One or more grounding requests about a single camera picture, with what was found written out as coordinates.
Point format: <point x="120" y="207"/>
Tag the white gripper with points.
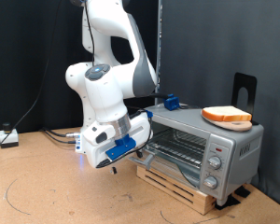
<point x="140" y="130"/>

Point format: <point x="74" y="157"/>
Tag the white bread slice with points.
<point x="224" y="113"/>

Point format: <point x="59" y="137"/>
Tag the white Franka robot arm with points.
<point x="109" y="93"/>

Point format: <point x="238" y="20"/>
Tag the silver oven timer knob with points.
<point x="210" y="182"/>

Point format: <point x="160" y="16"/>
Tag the silver oven temperature knob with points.
<point x="214" y="162"/>

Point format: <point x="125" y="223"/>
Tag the silver toaster oven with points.
<point x="239" y="149"/>

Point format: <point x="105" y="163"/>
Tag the wooden slatted riser block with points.
<point x="177" y="189"/>

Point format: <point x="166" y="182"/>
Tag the black foam pad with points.
<point x="227" y="202"/>
<point x="242" y="191"/>

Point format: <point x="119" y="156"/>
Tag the oval wooden cutting board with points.
<point x="236" y="126"/>

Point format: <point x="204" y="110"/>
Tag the vertical metal pole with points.
<point x="160" y="31"/>

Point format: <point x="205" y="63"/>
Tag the grey curtain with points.
<point x="208" y="46"/>

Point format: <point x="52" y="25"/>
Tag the black metal bookend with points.
<point x="244" y="81"/>

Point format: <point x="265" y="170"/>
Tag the black curtain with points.
<point x="15" y="62"/>

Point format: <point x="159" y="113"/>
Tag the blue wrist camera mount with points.
<point x="121" y="147"/>

